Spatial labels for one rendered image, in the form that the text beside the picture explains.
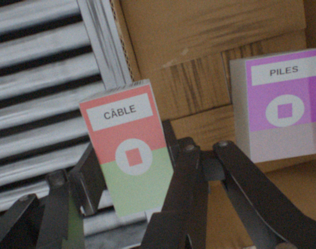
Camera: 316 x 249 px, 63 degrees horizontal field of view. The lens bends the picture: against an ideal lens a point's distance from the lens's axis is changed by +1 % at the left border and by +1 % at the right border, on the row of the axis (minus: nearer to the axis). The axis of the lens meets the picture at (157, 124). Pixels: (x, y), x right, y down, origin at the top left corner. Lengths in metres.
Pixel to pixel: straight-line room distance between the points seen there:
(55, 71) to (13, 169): 0.26
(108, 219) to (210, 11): 0.53
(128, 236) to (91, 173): 0.52
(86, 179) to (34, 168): 0.51
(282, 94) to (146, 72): 0.21
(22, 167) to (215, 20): 0.53
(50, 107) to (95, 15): 0.26
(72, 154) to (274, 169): 0.44
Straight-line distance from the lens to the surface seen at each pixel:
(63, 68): 0.60
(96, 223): 0.72
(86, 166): 0.18
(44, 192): 0.70
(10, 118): 0.66
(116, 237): 0.71
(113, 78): 0.44
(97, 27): 0.45
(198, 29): 0.45
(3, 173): 0.72
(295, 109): 0.44
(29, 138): 0.66
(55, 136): 0.64
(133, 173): 0.21
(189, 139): 0.18
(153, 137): 0.20
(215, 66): 0.46
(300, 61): 0.43
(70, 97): 0.61
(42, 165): 0.67
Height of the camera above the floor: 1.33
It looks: 76 degrees down
